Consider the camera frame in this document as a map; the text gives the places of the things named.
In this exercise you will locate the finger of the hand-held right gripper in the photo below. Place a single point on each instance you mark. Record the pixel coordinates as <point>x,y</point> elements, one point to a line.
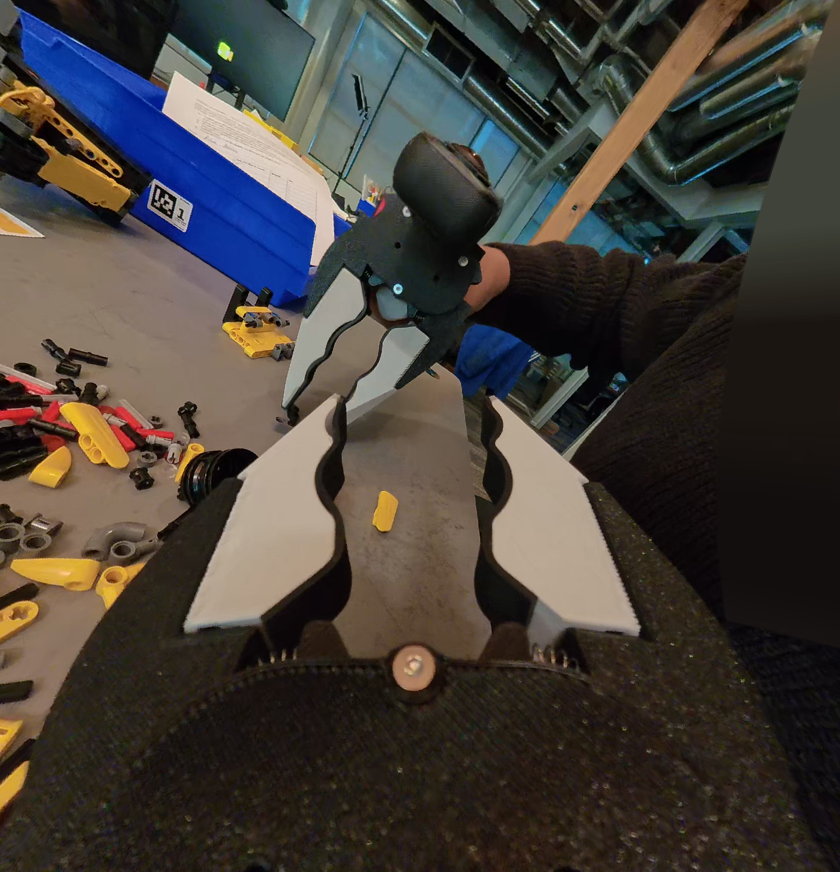
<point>392,361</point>
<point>324,320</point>

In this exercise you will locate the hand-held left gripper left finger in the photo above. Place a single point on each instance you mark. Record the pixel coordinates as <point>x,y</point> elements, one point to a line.
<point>276,545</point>

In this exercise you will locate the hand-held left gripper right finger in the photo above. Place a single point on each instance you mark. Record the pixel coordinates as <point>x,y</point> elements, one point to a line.
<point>563,545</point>

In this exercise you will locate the yellow curved toy brick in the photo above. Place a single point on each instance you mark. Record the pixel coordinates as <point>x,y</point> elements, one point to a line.
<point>384,511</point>

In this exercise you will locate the pile of toy building pieces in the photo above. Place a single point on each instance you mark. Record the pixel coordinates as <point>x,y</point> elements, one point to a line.
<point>24,436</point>

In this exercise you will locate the person's right forearm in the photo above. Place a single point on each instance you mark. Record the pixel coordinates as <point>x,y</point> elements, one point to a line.
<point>597,300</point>

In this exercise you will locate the person's right hand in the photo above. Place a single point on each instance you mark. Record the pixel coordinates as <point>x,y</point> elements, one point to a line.
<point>491,279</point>

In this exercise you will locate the small yellow brick assembly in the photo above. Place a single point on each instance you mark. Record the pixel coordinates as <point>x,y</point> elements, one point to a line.
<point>253,337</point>

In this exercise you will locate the black toy wheel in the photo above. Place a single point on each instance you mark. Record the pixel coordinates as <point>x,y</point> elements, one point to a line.
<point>208,473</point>

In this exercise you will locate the blue cloth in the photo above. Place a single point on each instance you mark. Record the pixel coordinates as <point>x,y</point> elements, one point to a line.
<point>495,361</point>

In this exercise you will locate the black tripod stand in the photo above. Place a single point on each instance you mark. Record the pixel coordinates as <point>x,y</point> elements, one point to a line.
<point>360,102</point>

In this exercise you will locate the blue plastic bin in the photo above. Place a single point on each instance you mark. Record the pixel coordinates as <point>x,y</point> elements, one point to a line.
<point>208,204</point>

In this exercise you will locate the white printed paper sheet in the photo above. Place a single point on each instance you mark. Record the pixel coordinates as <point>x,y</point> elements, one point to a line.
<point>256,143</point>

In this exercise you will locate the large yellow toy panel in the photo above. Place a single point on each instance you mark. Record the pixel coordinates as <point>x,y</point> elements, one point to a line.
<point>96,436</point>

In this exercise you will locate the wooden beam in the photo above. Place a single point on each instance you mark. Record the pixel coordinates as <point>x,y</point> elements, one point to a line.
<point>638,116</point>

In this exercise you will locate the black television screen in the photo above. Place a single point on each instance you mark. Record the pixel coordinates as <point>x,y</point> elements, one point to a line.
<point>256,61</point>

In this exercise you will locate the yellow toy excavator model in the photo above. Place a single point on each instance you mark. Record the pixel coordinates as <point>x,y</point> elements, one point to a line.
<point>79,170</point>

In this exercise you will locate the metal ceiling ducts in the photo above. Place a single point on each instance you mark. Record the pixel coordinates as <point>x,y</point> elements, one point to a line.
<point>719,102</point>

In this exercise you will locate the yellow sticker sheet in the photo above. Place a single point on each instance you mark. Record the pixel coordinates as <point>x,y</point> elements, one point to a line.
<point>4,225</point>

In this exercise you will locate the black desk monitor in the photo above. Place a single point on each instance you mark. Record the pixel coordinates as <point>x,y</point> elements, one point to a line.
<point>106,34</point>

